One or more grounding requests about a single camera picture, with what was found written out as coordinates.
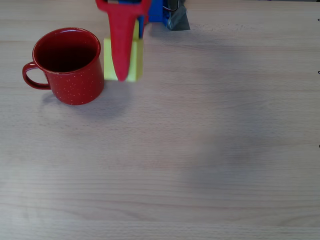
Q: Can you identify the arm base wire bundle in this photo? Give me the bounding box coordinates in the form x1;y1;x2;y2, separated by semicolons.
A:
163;0;181;12

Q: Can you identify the red speckled enamel mug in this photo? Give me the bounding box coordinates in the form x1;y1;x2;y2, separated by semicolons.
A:
21;27;105;106

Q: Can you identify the yellow toy building block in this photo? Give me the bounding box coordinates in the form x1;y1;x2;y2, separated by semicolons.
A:
103;19;145;83

